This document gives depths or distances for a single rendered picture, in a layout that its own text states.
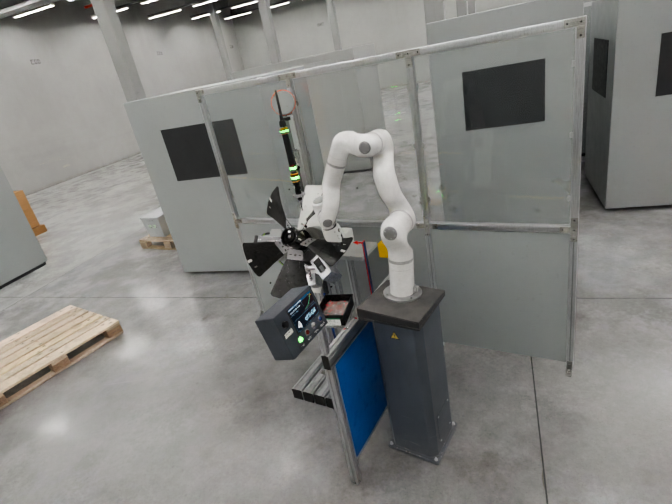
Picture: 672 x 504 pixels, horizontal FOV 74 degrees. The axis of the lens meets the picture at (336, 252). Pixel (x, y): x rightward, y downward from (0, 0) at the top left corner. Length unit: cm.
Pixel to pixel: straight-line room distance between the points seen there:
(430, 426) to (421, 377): 33
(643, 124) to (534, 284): 284
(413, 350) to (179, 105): 356
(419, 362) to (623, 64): 386
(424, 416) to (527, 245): 117
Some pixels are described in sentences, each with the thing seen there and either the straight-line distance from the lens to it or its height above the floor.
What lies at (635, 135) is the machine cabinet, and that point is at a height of 82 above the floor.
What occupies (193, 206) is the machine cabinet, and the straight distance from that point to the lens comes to 519.
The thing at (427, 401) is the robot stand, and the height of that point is 42.
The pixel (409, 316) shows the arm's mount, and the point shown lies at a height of 98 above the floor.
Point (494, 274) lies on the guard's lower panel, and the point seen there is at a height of 65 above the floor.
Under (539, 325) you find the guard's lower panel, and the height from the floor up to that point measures 31.
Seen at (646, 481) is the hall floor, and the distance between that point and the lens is 280.
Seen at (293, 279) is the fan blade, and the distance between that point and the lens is 251.
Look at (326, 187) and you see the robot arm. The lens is 212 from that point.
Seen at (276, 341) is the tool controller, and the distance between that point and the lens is 176.
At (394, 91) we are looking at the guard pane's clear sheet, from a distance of 282.
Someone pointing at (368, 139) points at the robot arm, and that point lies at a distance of 192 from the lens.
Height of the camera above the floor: 210
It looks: 24 degrees down
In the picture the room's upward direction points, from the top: 12 degrees counter-clockwise
